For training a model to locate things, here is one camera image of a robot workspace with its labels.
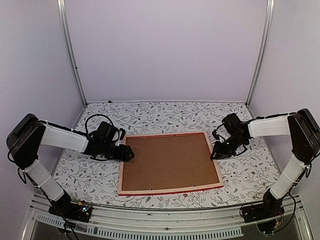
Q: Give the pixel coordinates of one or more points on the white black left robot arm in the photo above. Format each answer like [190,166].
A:
[32,133]

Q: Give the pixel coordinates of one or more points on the left aluminium corner post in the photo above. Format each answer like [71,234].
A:
[61,6]

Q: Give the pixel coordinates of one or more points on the aluminium corner post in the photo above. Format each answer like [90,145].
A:
[61,6]
[262,51]

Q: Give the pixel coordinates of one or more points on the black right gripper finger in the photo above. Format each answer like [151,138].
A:
[218,156]
[216,149]

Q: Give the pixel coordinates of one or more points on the floral patterned table mat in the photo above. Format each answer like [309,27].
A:
[245,177]

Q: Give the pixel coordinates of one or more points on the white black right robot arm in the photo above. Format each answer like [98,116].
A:
[302,131]

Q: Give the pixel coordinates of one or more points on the red wooden picture frame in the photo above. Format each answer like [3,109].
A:
[122,175]

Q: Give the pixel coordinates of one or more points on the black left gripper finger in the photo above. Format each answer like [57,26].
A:
[128,150]
[128,157]

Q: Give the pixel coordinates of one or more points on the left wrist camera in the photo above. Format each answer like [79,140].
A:
[120,135]

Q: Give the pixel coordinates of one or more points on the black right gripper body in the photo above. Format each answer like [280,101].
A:
[230,148]

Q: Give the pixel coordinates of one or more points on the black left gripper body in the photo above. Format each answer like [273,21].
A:
[116,155]

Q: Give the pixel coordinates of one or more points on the brown backing board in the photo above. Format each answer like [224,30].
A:
[170,162]

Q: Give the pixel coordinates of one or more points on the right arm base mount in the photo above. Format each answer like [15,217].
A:
[270,207]

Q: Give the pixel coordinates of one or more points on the right aluminium corner post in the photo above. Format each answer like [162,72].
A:
[262,51]

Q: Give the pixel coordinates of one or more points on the aluminium front rail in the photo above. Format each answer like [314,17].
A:
[119,223]

